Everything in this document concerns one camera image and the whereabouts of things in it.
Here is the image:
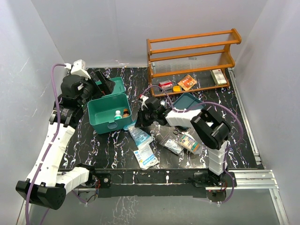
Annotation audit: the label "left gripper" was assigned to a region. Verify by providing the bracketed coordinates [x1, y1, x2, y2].
[77, 70, 115, 107]

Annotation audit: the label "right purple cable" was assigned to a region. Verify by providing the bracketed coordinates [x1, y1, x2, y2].
[142, 84, 244, 203]

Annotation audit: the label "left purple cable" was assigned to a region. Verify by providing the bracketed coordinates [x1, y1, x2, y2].
[24, 63, 71, 225]

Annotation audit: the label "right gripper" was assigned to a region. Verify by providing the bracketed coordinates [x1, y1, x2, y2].
[135, 107, 158, 128]

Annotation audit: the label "white spray bottle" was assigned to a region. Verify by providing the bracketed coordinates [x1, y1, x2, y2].
[114, 110, 122, 120]

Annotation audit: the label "white blue gauze packet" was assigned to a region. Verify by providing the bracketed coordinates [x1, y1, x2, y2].
[134, 144, 159, 170]

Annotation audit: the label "small black scissors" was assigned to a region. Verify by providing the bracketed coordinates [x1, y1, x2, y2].
[173, 127, 184, 135]

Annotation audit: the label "blue swab packet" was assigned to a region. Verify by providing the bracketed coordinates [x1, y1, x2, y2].
[128, 126, 153, 149]

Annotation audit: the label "yellow tape measure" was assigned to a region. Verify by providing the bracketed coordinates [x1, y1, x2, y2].
[173, 85, 181, 92]

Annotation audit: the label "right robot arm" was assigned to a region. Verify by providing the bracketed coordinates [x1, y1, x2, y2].
[135, 95, 231, 186]

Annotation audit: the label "white green medicine box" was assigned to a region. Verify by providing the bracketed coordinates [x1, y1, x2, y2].
[210, 69, 227, 86]

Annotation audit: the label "red white medicine box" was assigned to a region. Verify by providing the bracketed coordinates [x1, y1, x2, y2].
[159, 80, 173, 91]

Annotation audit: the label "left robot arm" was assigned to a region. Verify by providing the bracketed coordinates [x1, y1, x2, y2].
[15, 70, 115, 210]

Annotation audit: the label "clear bag of plasters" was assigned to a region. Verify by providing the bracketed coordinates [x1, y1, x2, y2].
[159, 134, 183, 155]

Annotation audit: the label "wooden shelf rack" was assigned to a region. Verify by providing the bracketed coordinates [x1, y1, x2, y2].
[146, 29, 242, 97]

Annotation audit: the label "purple cable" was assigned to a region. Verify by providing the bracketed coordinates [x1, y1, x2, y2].
[142, 84, 244, 203]
[24, 63, 71, 225]

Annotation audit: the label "blue divided tray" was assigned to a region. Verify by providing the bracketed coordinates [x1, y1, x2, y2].
[173, 93, 204, 110]

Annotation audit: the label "bagged bandage box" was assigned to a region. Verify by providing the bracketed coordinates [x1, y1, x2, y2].
[179, 135, 202, 155]

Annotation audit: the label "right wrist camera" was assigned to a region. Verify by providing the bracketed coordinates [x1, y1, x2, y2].
[139, 95, 149, 111]

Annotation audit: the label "orange snack packet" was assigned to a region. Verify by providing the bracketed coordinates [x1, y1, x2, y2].
[178, 75, 197, 91]

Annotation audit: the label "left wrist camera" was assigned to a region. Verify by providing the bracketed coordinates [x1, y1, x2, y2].
[64, 59, 91, 80]

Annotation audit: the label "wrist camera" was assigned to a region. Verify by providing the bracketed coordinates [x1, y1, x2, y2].
[139, 95, 149, 111]
[64, 59, 91, 80]

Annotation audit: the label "brown medicine bottle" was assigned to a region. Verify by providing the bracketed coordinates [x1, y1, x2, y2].
[122, 108, 130, 118]

